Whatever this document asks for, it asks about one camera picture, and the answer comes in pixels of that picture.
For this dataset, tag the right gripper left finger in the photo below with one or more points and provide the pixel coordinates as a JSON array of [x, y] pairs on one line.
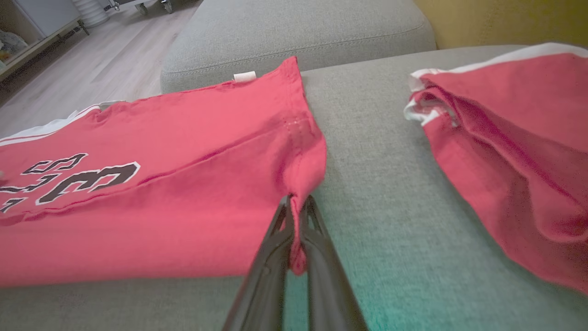
[[266, 276]]

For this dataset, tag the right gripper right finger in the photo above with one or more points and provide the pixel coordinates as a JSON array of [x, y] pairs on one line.
[[326, 285]]

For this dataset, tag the red jersey with black lettering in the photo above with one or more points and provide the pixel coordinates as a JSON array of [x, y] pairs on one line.
[[183, 207]]

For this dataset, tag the large grey sofa chaise cushion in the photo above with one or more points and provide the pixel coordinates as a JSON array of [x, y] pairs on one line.
[[390, 207]]

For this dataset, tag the grey sofa seat cushion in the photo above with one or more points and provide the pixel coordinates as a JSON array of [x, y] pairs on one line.
[[298, 32]]

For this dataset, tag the black wheeled flight case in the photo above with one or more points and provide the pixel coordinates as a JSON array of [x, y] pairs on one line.
[[141, 8]]

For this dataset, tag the white low television cabinet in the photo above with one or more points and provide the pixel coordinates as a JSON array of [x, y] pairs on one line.
[[41, 49]]

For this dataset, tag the white cabinet door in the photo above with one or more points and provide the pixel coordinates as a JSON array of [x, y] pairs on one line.
[[50, 16]]

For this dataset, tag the grey white plush toy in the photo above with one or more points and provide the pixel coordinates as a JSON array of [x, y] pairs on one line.
[[11, 43]]

